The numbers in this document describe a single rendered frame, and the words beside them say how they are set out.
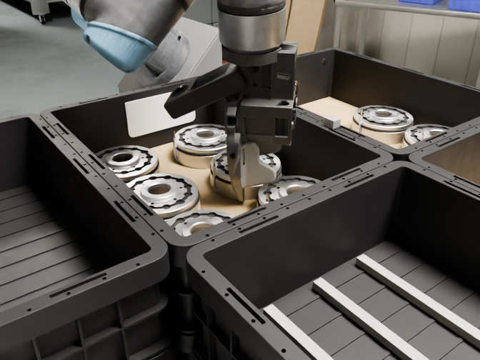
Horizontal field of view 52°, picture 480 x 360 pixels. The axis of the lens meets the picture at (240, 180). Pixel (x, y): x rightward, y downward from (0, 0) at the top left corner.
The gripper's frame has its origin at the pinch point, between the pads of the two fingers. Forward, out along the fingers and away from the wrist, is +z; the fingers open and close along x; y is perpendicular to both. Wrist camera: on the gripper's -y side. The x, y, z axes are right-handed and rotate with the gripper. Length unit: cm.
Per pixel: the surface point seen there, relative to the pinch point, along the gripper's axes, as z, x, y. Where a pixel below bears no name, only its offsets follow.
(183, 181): -1.3, -2.9, -7.3
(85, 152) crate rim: -9.5, -9.2, -16.8
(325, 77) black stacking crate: 3.4, 40.7, 10.8
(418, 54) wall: 92, 265, 71
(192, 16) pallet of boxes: 84, 304, -91
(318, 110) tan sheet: 6.8, 32.9, 9.9
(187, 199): -2.3, -7.8, -5.3
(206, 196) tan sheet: 1.7, -2.2, -4.4
